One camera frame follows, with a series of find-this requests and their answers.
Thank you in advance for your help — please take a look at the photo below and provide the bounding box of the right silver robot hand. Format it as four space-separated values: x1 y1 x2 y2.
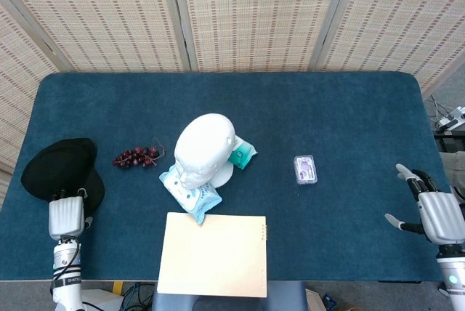
384 163 465 246

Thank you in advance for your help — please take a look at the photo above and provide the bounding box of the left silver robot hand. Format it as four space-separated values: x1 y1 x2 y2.
48 187 94 242

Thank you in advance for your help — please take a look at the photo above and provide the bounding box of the black cap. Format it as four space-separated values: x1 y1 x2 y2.
20 137 106 214

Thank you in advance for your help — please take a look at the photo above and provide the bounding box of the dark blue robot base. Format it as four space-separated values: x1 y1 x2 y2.
151 281 308 311

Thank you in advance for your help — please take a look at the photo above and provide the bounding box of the white foam mannequin head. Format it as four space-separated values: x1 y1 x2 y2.
174 113 237 190

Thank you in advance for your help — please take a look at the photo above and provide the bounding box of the black side shelf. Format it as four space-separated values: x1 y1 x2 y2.
433 129 465 154

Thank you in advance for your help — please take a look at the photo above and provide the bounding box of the dark red grape bunch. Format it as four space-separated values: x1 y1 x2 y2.
113 137 167 171

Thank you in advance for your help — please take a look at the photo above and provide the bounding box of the white power strip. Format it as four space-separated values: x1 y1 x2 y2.
435 105 465 131

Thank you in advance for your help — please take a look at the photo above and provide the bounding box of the light blue wet wipes pack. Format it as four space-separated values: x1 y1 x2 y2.
158 164 223 225

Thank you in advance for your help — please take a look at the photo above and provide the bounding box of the clear purple plastic box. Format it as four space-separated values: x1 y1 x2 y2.
293 154 319 186

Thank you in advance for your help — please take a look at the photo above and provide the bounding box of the blue table cloth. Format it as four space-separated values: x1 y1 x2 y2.
0 71 461 283

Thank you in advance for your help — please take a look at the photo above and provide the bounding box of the brown cardboard box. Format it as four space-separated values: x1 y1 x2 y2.
304 288 330 311

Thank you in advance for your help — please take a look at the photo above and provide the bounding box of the teal wet wipes pack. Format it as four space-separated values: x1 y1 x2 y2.
227 135 258 171

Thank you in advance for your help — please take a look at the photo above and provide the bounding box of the bamboo folding screen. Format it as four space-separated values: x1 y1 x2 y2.
0 0 465 210

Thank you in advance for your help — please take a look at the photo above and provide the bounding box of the blue cable bundle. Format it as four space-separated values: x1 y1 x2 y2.
121 281 155 311

